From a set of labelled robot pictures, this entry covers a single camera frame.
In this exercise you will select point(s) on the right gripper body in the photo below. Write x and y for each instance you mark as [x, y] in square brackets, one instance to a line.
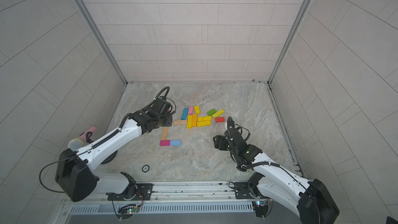
[225, 144]

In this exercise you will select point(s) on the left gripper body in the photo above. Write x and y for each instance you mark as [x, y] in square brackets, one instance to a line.
[165, 121]

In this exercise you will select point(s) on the natural wood block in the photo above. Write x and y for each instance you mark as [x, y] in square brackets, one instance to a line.
[180, 122]
[164, 133]

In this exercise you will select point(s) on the magenta block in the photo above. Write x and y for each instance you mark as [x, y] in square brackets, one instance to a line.
[165, 142]

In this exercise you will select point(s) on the light blue block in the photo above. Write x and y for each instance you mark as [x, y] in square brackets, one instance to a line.
[175, 142]

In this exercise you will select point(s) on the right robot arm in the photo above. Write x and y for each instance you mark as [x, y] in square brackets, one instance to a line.
[309, 199]

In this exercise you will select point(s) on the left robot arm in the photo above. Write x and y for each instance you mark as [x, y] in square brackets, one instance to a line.
[76, 169]

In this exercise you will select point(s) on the teal block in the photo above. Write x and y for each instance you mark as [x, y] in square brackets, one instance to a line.
[184, 115]

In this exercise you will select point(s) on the upright yellow block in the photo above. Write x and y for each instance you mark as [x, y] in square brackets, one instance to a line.
[189, 121]

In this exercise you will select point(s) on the pink block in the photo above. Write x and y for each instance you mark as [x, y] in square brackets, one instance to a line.
[190, 110]

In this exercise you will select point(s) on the amber orange block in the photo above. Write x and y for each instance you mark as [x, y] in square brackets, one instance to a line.
[194, 120]

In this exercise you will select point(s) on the small yellow block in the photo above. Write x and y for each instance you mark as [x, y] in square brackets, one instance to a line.
[197, 109]

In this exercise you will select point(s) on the red block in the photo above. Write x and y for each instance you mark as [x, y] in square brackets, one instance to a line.
[219, 119]

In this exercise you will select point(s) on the upper flat yellow block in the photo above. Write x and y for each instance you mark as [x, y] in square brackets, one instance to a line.
[205, 118]

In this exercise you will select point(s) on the flat yellow block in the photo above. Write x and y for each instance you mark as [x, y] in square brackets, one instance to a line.
[203, 123]
[205, 118]

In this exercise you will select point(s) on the lower flat yellow block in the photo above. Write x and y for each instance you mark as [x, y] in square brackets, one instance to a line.
[203, 123]

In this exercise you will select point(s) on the tilted yellow block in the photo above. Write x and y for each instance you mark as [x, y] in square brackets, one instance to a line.
[218, 113]

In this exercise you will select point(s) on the green block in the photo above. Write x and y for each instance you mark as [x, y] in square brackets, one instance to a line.
[211, 112]

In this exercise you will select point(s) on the right circuit board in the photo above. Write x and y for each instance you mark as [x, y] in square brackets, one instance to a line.
[261, 208]

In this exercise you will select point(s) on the circuit board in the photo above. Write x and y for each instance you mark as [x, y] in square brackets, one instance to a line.
[261, 208]
[127, 211]

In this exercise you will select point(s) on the left circuit board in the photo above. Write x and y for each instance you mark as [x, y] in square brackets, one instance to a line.
[127, 211]

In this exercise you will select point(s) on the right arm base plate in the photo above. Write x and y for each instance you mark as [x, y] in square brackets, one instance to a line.
[245, 190]

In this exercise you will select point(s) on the aluminium mounting rail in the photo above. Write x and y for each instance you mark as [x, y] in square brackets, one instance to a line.
[178, 191]

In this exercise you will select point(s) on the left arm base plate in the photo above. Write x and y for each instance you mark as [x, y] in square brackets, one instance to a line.
[138, 192]

